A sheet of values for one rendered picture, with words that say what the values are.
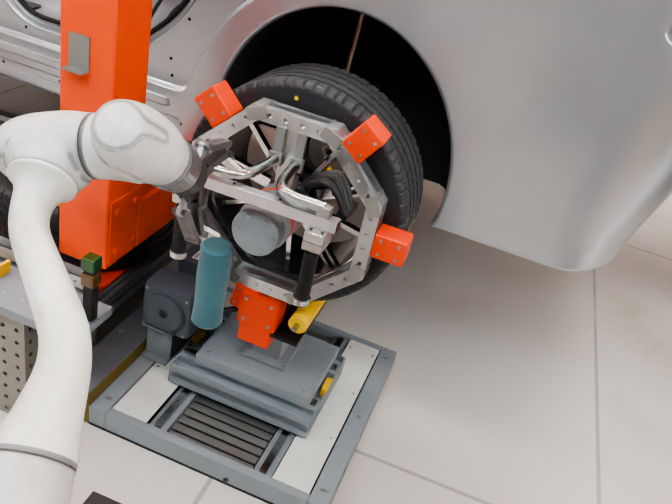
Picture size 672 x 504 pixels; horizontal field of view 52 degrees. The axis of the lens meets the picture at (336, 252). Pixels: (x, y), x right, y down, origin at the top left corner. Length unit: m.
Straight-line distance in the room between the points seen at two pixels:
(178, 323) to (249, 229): 0.64
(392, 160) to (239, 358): 0.89
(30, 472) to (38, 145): 0.48
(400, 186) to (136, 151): 0.95
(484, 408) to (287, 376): 0.86
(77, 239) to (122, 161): 1.13
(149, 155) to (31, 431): 0.40
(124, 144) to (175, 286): 1.32
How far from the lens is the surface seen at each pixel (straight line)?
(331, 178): 1.65
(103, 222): 2.05
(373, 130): 1.69
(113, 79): 1.87
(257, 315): 2.04
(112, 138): 1.01
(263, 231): 1.73
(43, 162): 1.08
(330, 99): 1.80
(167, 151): 1.04
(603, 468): 2.80
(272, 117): 1.78
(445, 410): 2.70
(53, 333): 0.92
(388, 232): 1.81
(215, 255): 1.85
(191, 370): 2.37
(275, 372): 2.29
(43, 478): 0.84
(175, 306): 2.26
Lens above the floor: 1.73
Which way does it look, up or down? 30 degrees down
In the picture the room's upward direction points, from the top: 14 degrees clockwise
